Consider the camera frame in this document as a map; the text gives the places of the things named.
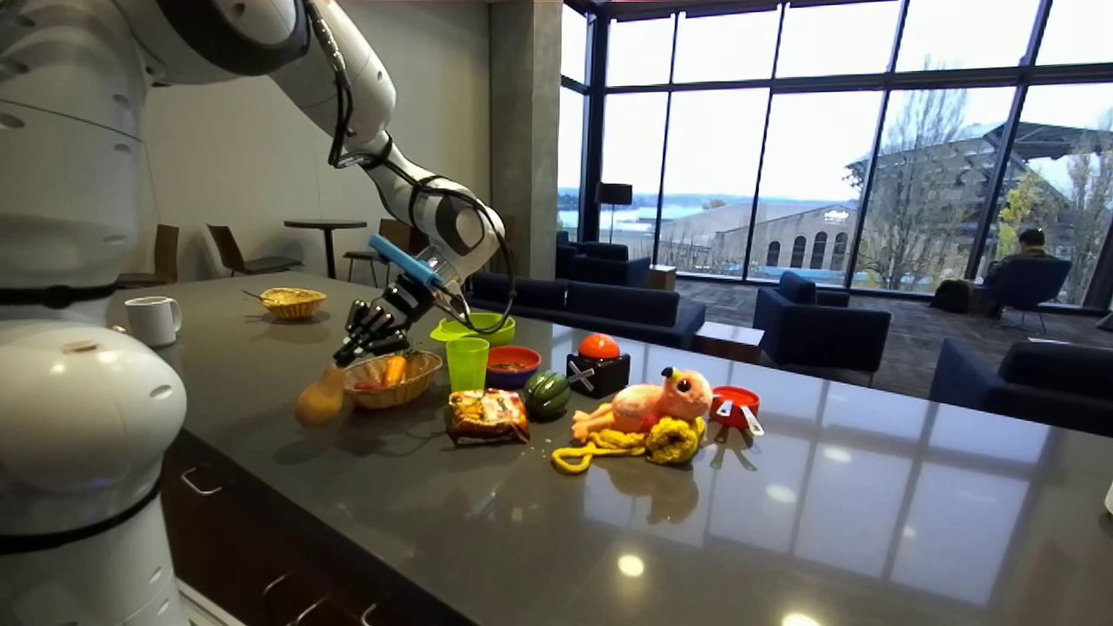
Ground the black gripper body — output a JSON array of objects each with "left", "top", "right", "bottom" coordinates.
[{"left": 373, "top": 276, "right": 452, "bottom": 333}]

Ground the yellow-brown toy pear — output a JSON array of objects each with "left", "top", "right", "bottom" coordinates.
[{"left": 296, "top": 366, "right": 350, "bottom": 428}]

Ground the orange toy carrot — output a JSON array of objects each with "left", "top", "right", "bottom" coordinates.
[{"left": 378, "top": 348, "right": 420, "bottom": 391}]

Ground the oval wicker basket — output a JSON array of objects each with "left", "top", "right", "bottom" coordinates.
[{"left": 340, "top": 346, "right": 444, "bottom": 415}]

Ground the round yellow woven basket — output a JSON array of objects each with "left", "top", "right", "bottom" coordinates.
[{"left": 255, "top": 281, "right": 331, "bottom": 324}]

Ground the green plastic cup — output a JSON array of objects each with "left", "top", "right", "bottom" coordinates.
[{"left": 441, "top": 333, "right": 493, "bottom": 392}]

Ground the green plastic bowl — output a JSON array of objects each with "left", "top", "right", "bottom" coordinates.
[{"left": 428, "top": 305, "right": 520, "bottom": 348}]

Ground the round cafe table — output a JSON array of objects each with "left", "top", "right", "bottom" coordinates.
[{"left": 283, "top": 217, "right": 369, "bottom": 281}]

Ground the red plastic bowl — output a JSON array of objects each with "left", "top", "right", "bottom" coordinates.
[{"left": 485, "top": 342, "right": 546, "bottom": 391}]

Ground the toy sandwich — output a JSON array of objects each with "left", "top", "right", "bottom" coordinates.
[{"left": 441, "top": 386, "right": 531, "bottom": 450}]

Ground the green toy watermelon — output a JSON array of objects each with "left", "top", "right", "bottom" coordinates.
[{"left": 522, "top": 369, "right": 573, "bottom": 426}]

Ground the long dark blue sofa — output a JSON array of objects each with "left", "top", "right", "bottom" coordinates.
[{"left": 465, "top": 273, "right": 708, "bottom": 348}]

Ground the dark blue sofa by window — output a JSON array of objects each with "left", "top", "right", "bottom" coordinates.
[{"left": 554, "top": 235, "right": 653, "bottom": 288}]

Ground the orange toy fruit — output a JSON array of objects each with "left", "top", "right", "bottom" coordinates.
[{"left": 573, "top": 329, "right": 626, "bottom": 369}]

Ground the black box with white marks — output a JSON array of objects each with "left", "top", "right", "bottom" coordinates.
[{"left": 564, "top": 348, "right": 632, "bottom": 399}]

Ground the dark wood drawer cabinet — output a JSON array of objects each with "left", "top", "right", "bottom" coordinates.
[{"left": 157, "top": 420, "right": 480, "bottom": 626}]

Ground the white mug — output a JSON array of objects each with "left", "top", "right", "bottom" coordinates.
[{"left": 116, "top": 293, "right": 186, "bottom": 353}]

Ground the yellow toy banana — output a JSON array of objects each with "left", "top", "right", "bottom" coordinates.
[{"left": 576, "top": 420, "right": 653, "bottom": 459}]

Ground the toy peach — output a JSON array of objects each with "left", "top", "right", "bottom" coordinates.
[{"left": 610, "top": 380, "right": 669, "bottom": 435}]

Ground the low dark coffee table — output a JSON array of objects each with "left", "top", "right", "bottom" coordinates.
[{"left": 693, "top": 317, "right": 769, "bottom": 366}]

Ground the red cup with white tag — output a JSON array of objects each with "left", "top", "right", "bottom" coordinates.
[{"left": 708, "top": 381, "right": 766, "bottom": 446}]

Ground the dark blue armchair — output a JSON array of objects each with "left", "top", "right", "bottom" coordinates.
[{"left": 753, "top": 269, "right": 895, "bottom": 375}]

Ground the dark armchair by window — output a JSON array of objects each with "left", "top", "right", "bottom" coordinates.
[{"left": 983, "top": 253, "right": 1074, "bottom": 312}]

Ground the distant seated person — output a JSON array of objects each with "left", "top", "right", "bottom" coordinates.
[{"left": 1008, "top": 226, "right": 1053, "bottom": 269}]

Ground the dark blue lounge sofa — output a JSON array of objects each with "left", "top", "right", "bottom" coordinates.
[{"left": 924, "top": 333, "right": 1113, "bottom": 438}]

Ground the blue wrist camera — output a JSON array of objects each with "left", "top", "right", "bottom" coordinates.
[{"left": 365, "top": 234, "right": 444, "bottom": 295}]

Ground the yellow toy ring slice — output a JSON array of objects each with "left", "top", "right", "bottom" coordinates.
[{"left": 546, "top": 442, "right": 596, "bottom": 477}]

